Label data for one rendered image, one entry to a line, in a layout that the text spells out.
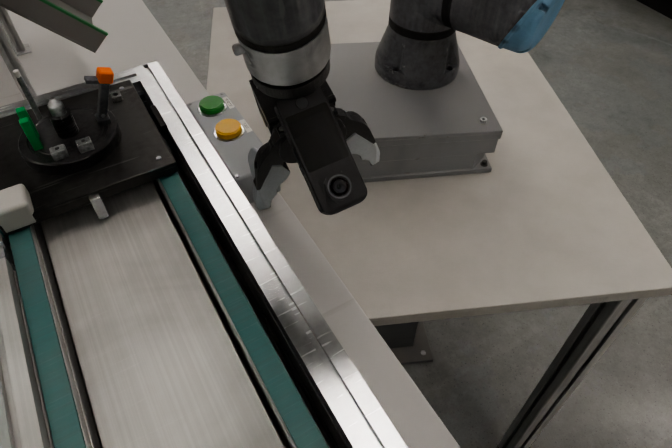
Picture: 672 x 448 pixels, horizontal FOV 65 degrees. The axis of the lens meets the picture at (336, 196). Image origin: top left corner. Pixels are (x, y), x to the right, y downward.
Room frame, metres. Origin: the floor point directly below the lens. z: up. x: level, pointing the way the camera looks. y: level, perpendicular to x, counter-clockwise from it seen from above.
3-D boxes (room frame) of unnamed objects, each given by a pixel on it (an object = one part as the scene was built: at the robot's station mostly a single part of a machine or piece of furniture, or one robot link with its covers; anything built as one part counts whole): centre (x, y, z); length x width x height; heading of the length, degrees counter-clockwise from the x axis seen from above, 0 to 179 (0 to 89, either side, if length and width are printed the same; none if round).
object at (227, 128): (0.64, 0.17, 0.96); 0.04 x 0.04 x 0.02
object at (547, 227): (0.83, -0.10, 0.84); 0.90 x 0.70 x 0.03; 7
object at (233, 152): (0.64, 0.17, 0.93); 0.21 x 0.07 x 0.06; 31
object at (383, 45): (0.83, -0.15, 1.00); 0.15 x 0.15 x 0.10
